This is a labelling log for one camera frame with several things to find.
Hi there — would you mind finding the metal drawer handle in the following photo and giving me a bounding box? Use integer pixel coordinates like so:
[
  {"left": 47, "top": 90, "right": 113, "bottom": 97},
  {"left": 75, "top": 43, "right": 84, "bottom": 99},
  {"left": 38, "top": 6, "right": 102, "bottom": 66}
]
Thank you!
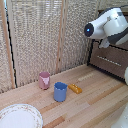
[{"left": 96, "top": 54, "right": 123, "bottom": 68}]

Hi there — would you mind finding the woven bamboo folding screen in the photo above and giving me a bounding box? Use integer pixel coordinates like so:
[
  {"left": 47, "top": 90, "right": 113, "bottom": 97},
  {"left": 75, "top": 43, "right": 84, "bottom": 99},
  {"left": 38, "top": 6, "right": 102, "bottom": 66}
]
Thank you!
[{"left": 0, "top": 0, "right": 128, "bottom": 94}]

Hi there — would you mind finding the blue plastic cup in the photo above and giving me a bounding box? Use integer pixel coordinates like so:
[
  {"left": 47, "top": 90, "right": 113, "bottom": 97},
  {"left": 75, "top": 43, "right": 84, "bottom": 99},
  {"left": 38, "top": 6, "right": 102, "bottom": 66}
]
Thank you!
[{"left": 53, "top": 81, "right": 69, "bottom": 103}]

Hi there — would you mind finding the orange toy hot dog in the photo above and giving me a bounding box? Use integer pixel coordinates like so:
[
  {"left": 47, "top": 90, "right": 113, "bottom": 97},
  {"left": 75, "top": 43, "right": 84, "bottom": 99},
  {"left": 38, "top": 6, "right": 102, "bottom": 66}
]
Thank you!
[{"left": 67, "top": 83, "right": 83, "bottom": 95}]

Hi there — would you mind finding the white floral rimmed plate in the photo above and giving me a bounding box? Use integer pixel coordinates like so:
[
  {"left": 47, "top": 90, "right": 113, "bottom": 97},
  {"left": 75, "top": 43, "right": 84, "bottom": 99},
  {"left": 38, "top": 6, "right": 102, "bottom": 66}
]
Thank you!
[{"left": 0, "top": 103, "right": 44, "bottom": 128}]

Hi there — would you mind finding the dark brown drawer cabinet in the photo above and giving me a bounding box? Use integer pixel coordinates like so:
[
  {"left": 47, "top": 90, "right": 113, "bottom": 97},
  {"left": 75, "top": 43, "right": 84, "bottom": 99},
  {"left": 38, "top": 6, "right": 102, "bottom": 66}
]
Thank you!
[{"left": 87, "top": 38, "right": 128, "bottom": 82}]

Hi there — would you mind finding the pink plastic cup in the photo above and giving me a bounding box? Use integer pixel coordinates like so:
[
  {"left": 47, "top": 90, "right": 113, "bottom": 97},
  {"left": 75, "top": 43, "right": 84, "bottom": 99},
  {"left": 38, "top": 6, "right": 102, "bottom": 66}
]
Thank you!
[{"left": 37, "top": 71, "right": 51, "bottom": 91}]

